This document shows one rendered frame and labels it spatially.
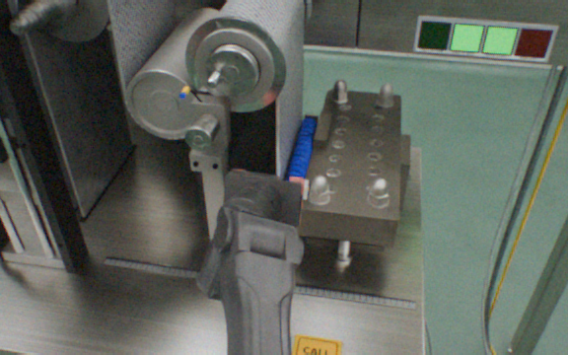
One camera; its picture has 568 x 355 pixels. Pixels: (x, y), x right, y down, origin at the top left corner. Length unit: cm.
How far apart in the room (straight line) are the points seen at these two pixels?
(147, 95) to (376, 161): 41
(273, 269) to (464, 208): 207
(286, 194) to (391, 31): 49
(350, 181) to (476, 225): 160
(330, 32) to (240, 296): 70
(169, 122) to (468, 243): 172
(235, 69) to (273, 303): 37
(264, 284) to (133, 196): 65
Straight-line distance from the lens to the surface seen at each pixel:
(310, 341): 82
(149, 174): 117
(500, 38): 110
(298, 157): 95
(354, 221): 86
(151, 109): 87
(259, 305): 49
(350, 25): 108
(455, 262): 228
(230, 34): 76
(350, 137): 103
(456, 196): 260
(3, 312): 99
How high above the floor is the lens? 160
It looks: 39 degrees down
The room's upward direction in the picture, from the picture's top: straight up
